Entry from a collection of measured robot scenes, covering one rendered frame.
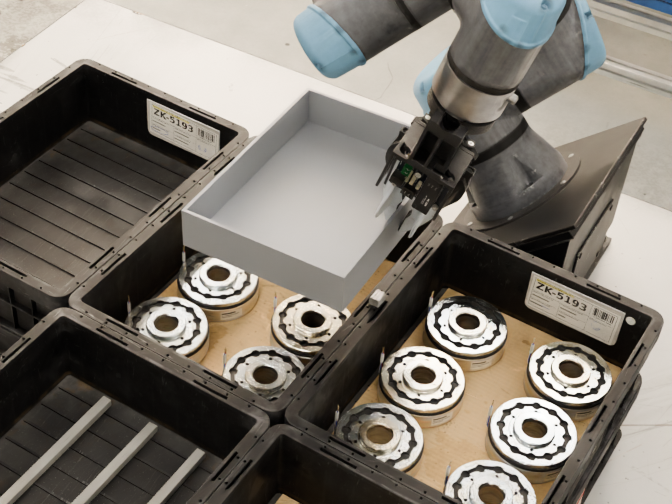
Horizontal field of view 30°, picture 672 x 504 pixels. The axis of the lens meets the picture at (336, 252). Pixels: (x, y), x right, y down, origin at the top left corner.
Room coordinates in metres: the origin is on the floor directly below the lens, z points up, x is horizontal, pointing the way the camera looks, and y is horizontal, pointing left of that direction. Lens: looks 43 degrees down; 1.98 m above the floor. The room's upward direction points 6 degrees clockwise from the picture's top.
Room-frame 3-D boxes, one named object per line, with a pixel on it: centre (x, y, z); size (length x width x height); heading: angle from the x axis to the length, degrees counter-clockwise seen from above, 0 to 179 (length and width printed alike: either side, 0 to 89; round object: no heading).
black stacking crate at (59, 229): (1.25, 0.35, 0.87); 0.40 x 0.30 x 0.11; 152
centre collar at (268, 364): (0.98, 0.07, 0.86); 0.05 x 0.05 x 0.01
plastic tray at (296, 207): (1.08, 0.02, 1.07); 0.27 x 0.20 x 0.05; 155
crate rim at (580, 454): (0.97, -0.18, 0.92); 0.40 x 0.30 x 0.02; 152
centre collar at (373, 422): (0.91, -0.07, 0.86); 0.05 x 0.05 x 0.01
